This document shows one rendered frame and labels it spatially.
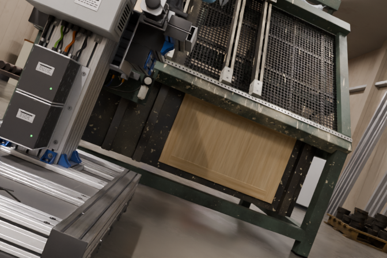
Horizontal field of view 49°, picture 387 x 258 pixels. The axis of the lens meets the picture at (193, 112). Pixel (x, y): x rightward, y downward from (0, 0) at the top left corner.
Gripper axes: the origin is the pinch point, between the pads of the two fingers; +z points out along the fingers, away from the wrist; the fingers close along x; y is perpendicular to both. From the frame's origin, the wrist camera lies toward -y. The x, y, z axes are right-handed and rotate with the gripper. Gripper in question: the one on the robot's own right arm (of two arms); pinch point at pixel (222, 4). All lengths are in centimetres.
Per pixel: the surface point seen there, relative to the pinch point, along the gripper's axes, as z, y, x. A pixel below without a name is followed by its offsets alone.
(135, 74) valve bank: 55, -22, 33
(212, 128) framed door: 85, 8, -26
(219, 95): 54, -5, -20
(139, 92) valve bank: 64, -25, 27
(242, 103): 54, -1, -36
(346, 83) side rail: 34, 67, -112
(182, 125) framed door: 88, 2, -5
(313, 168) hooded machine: 241, 318, -215
